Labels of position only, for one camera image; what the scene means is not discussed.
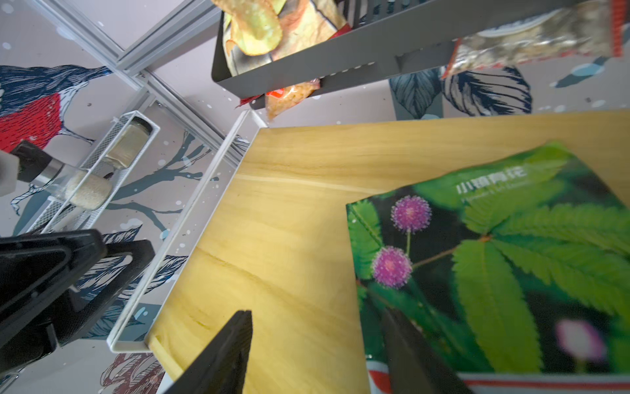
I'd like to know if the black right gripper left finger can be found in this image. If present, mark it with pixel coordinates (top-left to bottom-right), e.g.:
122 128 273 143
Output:
166 310 254 394

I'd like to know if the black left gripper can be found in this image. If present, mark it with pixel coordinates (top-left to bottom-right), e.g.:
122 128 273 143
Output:
1 229 155 369

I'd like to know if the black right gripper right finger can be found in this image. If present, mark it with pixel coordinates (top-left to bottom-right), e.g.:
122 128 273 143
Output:
382 308 472 394

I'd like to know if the mimosa seed bag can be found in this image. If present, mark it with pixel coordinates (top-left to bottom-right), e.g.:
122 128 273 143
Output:
346 143 629 393

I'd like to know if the red Chuba cassava chips bag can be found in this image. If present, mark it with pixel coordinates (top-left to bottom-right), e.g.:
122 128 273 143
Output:
211 0 354 121

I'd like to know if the black lid spice grinder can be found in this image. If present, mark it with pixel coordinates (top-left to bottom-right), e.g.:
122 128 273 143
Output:
10 141 113 210

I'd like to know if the glass jar in rack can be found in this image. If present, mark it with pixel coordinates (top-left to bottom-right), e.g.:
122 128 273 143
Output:
104 117 153 170

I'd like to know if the snack bar packet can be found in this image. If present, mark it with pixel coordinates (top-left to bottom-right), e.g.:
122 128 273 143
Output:
442 1 627 79

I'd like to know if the white wire wall rack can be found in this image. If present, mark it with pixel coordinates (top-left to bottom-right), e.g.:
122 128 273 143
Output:
11 111 160 234

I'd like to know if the black wire basket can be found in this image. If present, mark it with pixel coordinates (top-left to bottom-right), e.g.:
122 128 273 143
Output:
211 0 630 110

